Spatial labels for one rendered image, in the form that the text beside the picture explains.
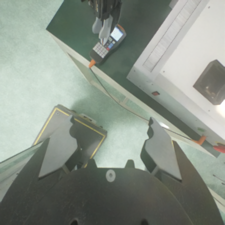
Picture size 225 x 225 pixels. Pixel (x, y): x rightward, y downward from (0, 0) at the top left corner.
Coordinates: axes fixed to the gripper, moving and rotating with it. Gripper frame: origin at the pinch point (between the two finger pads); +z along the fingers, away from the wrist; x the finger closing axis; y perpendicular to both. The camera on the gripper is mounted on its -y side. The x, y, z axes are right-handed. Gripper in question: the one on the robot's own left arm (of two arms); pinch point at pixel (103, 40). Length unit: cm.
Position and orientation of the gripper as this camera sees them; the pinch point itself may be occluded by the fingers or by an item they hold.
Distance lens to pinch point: 42.0
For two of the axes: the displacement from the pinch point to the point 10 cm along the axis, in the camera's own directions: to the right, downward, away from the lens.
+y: -6.1, 7.6, -2.4
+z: -2.3, 1.3, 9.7
